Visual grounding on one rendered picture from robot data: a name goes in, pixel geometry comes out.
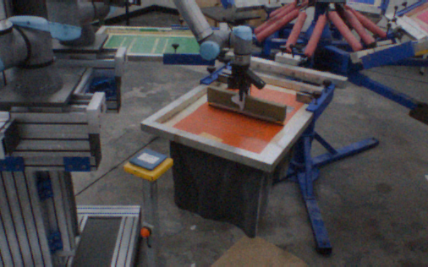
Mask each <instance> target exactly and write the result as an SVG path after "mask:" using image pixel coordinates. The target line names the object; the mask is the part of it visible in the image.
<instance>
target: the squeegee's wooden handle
mask: <svg viewBox="0 0 428 267"><path fill-rule="evenodd" d="M236 95H237V92H236V91H232V90H226V89H224V88H220V87H217V86H214V85H209V86H208V87H207V102H210V103H212V102H213V101H214V102H217V103H219V104H223V105H226V106H231V107H234V108H239V104H237V103H235V102H233V101H232V97H233V96H236ZM243 110H246V111H250V112H255V113H259V114H261V115H264V116H267V117H273V118H276V119H277V121H278V122H281V123H283V122H284V120H285V118H286V110H287V106H286V105H283V104H280V103H276V102H273V101H268V100H264V99H261V98H258V97H254V96H251V95H245V98H244V108H243Z"/></svg>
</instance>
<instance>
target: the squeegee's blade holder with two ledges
mask: <svg viewBox="0 0 428 267"><path fill-rule="evenodd" d="M211 104H212V105H213V106H219V107H221V108H227V109H231V110H235V111H237V112H242V113H245V114H249V115H251V116H255V117H260V118H262V119H266V120H269V121H272V122H276V121H277V119H276V118H273V117H267V116H264V115H261V114H259V113H255V112H250V111H246V110H243V109H242V111H241V110H240V109H239V108H234V107H231V106H226V105H223V104H219V103H217V102H214V101H213V102H212V103H211Z"/></svg>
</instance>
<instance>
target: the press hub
mask: <svg viewBox="0 0 428 267"><path fill-rule="evenodd" d="M310 1H312V2H317V3H315V9H314V19H313V20H311V25H310V27H309V28H308V29H307V30H306V32H305V33H304V34H303V37H302V38H299V37H298V40H302V41H303V42H304V44H295V48H297V50H301V49H303V48H304V47H306V46H307V45H308V43H309V41H310V38H311V36H312V33H313V31H314V29H315V26H316V22H317V20H318V18H319V16H320V15H324V13H325V12H326V6H325V5H324V4H323V3H325V4H326V5H327V6H328V3H343V2H346V1H347V0H310ZM321 3H322V4H321ZM328 24H329V22H328V21H326V24H325V27H324V29H323V31H322V32H321V36H320V38H319V41H318V42H317V44H316V46H317V48H316V49H315V51H314V53H315V57H314V61H316V63H315V64H314V65H313V70H317V71H320V72H324V73H325V71H332V68H330V67H328V66H327V65H324V64H322V63H321V60H320V59H319V58H318V57H322V56H324V55H331V54H334V51H331V50H329V49H325V48H323V47H324V46H330V45H331V46H334V47H336V48H338V49H340V50H342V51H347V49H348V46H339V45H333V44H332V43H333V41H340V40H339V39H336V38H333V37H332V33H331V31H330V30H329V27H328ZM302 84H309V85H313V86H317V87H320V84H316V83H311V82H308V81H304V80H302ZM314 128H315V123H313V120H312V121H311V123H310V124H309V125H308V127H307V128H306V129H305V130H304V131H303V132H302V133H301V135H300V136H299V141H298V142H297V143H296V145H295V149H294V157H293V159H292V160H291V161H290V163H289V168H290V169H291V170H293V171H294V172H295V175H294V176H291V177H287V178H286V179H287V180H289V181H291V182H294V183H299V182H298V179H297V176H296V174H297V172H305V157H304V146H303V139H304V137H310V150H311V145H312V141H313V140H314V139H315V134H316V131H315V130H314ZM319 175H320V171H319V170H318V167H317V168H314V169H312V179H313V182H314V181H316V180H317V179H318V177H319Z"/></svg>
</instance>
